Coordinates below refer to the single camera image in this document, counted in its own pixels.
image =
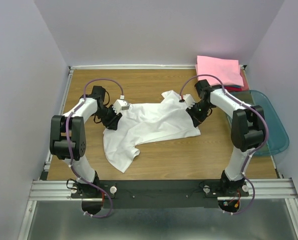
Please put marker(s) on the white t shirt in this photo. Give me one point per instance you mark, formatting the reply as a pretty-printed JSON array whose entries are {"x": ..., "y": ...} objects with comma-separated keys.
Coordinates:
[{"x": 147, "y": 123}]

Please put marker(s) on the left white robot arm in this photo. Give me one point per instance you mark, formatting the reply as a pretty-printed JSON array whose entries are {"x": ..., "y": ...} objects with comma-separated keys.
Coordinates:
[{"x": 68, "y": 135}]

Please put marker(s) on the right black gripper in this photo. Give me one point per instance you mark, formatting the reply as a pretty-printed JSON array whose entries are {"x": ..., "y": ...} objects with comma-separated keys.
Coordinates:
[{"x": 196, "y": 120}]

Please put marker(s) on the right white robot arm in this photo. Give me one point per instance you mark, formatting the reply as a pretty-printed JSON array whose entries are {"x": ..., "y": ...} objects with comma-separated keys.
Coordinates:
[{"x": 249, "y": 131}]

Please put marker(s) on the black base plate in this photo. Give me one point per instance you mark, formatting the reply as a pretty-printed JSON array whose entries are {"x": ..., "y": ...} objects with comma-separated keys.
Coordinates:
[{"x": 124, "y": 202}]

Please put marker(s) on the folded red t shirt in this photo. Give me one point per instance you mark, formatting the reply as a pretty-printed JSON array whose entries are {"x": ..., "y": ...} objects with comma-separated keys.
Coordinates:
[{"x": 231, "y": 88}]

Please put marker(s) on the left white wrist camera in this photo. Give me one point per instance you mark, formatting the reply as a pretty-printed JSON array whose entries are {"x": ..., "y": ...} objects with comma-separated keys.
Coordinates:
[{"x": 120, "y": 105}]

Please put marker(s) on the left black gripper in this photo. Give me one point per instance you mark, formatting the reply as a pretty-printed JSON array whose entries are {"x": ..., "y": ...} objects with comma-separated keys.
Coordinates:
[{"x": 112, "y": 123}]

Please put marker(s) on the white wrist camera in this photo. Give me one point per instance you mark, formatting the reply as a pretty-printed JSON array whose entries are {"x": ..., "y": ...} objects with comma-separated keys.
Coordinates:
[
  {"x": 120, "y": 105},
  {"x": 188, "y": 100}
]

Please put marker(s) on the aluminium front rail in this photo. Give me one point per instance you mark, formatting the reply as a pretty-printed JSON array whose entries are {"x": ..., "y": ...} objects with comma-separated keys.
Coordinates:
[{"x": 44, "y": 190}]

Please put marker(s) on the teal plastic bin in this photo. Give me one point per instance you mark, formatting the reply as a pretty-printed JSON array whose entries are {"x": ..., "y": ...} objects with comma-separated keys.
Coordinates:
[{"x": 278, "y": 140}]

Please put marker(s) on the folded pink t shirt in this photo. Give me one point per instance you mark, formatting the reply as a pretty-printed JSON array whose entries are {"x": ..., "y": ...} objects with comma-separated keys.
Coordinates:
[{"x": 227, "y": 70}]

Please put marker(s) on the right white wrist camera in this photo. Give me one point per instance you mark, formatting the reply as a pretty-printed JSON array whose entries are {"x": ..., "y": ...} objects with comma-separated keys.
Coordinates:
[{"x": 188, "y": 100}]

